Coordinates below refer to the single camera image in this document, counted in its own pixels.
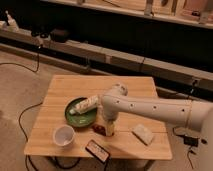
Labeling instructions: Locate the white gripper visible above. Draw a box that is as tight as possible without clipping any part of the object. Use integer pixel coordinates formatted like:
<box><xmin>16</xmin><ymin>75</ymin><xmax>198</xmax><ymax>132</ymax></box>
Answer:
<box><xmin>102</xmin><ymin>108</ymin><xmax>118</xmax><ymax>136</ymax></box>

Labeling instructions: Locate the red pepper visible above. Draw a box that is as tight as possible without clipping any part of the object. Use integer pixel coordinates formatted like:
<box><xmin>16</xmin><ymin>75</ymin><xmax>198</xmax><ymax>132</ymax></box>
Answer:
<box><xmin>92</xmin><ymin>124</ymin><xmax>106</xmax><ymax>136</ymax></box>

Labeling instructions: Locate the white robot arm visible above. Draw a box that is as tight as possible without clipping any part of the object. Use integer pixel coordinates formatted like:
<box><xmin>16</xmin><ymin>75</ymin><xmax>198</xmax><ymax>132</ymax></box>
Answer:
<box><xmin>100</xmin><ymin>84</ymin><xmax>213</xmax><ymax>171</ymax></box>

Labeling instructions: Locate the white sponge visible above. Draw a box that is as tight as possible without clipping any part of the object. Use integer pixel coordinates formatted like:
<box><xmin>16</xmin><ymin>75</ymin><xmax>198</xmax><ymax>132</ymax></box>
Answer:
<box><xmin>132</xmin><ymin>124</ymin><xmax>154</xmax><ymax>145</ymax></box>

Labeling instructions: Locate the green plate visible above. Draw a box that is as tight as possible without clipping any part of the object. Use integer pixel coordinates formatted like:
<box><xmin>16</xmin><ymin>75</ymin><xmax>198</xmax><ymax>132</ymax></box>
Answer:
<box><xmin>64</xmin><ymin>97</ymin><xmax>97</xmax><ymax>128</ymax></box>

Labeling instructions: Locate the white tube on plate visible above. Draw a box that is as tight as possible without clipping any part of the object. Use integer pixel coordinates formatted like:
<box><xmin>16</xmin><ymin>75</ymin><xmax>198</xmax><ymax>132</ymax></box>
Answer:
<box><xmin>69</xmin><ymin>95</ymin><xmax>99</xmax><ymax>115</ymax></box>

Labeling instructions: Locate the wooden table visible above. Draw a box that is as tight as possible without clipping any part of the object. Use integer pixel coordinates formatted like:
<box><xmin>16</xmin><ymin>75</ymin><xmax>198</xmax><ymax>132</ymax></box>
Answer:
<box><xmin>24</xmin><ymin>75</ymin><xmax>172</xmax><ymax>161</ymax></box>

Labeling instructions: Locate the white cup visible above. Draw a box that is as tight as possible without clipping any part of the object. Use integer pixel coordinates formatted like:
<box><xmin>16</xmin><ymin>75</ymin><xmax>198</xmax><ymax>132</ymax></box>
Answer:
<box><xmin>53</xmin><ymin>125</ymin><xmax>75</xmax><ymax>147</ymax></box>

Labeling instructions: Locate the black power adapter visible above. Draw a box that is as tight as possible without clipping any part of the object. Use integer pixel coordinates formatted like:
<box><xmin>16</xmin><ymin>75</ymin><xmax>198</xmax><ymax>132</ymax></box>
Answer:
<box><xmin>184</xmin><ymin>136</ymin><xmax>198</xmax><ymax>147</ymax></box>

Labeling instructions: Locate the dark object on ledge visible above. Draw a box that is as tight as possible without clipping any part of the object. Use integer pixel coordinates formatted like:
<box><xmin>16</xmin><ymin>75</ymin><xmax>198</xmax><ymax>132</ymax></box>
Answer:
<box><xmin>50</xmin><ymin>29</ymin><xmax>69</xmax><ymax>43</ymax></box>

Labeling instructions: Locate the white spray bottle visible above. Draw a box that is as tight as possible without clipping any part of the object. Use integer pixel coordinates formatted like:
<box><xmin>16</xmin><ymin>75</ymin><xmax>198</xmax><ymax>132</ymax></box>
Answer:
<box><xmin>5</xmin><ymin>11</ymin><xmax>19</xmax><ymax>31</ymax></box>

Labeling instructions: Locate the black floor cable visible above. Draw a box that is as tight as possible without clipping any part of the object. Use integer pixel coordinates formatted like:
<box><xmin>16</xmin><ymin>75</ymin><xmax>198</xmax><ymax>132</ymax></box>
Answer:
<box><xmin>0</xmin><ymin>44</ymin><xmax>81</xmax><ymax>171</ymax></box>

